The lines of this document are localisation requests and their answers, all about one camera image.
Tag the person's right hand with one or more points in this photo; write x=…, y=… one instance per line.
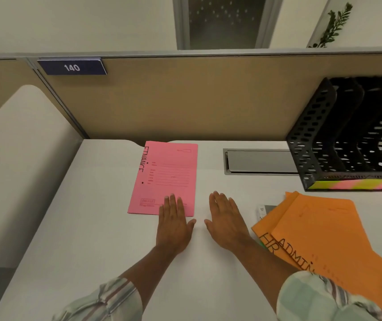
x=227, y=223

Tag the person's left hand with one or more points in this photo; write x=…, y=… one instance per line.
x=172, y=227

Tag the orange folder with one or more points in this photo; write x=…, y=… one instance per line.
x=266, y=227
x=328, y=230

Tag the grey folder white spine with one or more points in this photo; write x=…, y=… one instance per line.
x=269, y=209

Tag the pink folder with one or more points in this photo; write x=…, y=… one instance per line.
x=174, y=153

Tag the black perforated file rack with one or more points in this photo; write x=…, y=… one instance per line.
x=344, y=123

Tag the person's left forearm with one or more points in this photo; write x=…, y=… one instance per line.
x=151, y=274

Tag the person's right forearm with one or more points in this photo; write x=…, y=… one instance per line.
x=264, y=267

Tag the person's right shirt sleeve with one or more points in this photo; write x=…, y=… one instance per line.
x=311, y=297

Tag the yellow-green sticky note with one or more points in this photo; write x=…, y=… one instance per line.
x=321, y=185
x=371, y=184

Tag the pink sticky note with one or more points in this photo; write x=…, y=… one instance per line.
x=344, y=184

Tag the tan desk partition panel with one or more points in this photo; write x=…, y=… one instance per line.
x=194, y=103
x=3, y=90

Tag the white curved side panel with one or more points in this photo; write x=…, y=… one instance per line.
x=20, y=163

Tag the dark blue number plate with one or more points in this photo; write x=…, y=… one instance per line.
x=72, y=67

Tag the frosted glass door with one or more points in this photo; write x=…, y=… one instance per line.
x=226, y=23

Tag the slim leafy green plant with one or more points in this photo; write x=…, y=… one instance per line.
x=333, y=26

